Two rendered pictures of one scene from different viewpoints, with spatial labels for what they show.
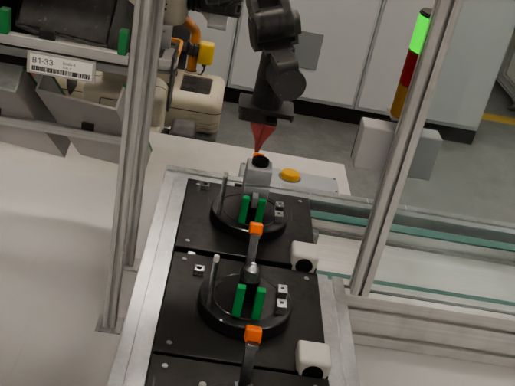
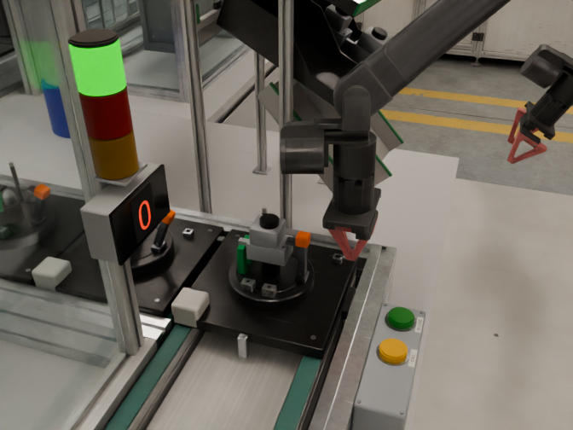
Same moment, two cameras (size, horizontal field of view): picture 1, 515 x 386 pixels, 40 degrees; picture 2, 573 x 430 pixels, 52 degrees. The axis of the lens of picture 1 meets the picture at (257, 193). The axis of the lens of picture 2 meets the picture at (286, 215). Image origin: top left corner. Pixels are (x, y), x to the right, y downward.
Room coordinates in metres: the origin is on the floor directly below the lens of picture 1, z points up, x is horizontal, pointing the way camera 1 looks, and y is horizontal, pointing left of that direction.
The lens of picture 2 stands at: (1.41, -0.66, 1.60)
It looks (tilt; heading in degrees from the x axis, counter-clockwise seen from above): 34 degrees down; 113
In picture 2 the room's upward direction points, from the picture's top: straight up
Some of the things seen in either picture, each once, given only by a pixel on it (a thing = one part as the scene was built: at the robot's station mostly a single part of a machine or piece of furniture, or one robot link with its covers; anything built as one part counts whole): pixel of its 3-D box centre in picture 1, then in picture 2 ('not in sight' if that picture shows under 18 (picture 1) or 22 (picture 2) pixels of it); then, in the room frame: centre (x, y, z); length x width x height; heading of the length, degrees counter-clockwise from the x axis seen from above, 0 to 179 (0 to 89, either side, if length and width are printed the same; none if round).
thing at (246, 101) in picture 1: (268, 94); (353, 192); (1.22, 0.02, 1.16); 0.10 x 0.07 x 0.07; 96
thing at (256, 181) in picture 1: (257, 179); (263, 235); (1.08, 0.00, 1.06); 0.08 x 0.04 x 0.07; 5
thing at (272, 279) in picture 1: (249, 285); (130, 232); (0.84, -0.02, 1.01); 0.24 x 0.24 x 0.13; 5
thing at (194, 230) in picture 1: (247, 224); (271, 285); (1.09, 0.01, 0.96); 0.24 x 0.24 x 0.02; 5
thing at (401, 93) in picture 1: (411, 100); (113, 150); (0.99, -0.19, 1.28); 0.05 x 0.05 x 0.05
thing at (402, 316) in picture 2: not in sight; (400, 319); (1.31, 0.01, 0.96); 0.04 x 0.04 x 0.02
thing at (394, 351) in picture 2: (290, 176); (392, 352); (1.32, -0.06, 0.96); 0.04 x 0.04 x 0.02
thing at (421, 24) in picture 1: (431, 34); (98, 65); (0.99, -0.19, 1.38); 0.05 x 0.05 x 0.05
